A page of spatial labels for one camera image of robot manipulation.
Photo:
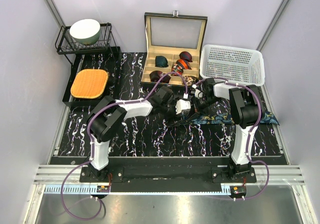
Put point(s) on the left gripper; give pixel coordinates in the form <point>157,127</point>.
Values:
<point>173,103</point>

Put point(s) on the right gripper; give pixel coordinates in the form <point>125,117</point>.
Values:
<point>197,108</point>

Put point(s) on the blue patterned necktie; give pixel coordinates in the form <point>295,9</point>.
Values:
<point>226,118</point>

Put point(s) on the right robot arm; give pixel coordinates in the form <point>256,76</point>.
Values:
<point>246,111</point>

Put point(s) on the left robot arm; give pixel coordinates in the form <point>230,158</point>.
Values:
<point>105,119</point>

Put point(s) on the beige floral rolled tie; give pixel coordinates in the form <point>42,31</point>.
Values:
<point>189,80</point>

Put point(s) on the dark red rolled tie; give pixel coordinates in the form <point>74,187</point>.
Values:
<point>157,74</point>

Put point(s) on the red floral rolled tie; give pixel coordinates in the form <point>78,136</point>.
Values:
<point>176,70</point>

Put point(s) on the orange striped rolled tie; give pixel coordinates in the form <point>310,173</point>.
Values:
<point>184,64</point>

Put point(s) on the dark green rolled tie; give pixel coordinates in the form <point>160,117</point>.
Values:
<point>161,61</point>

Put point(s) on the white plastic basket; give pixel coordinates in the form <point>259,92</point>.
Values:
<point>238,65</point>

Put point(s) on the maroon striped rolled tie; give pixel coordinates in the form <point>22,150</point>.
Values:
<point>185,55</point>

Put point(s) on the black tie storage box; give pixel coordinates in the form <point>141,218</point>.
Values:
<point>168,35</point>

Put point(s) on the black tray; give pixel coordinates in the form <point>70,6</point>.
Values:
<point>109,61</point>

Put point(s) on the white green bowl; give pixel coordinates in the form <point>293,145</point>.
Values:
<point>85,31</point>

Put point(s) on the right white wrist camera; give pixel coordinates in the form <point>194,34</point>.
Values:
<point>197,92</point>

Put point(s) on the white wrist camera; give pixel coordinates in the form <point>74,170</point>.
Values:
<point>183,106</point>
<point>197,92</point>

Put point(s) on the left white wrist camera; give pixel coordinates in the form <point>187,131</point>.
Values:
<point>183,106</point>

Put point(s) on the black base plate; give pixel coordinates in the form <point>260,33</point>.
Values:
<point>161,177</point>

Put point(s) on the black wire dish rack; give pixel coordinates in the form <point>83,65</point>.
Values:
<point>65,44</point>

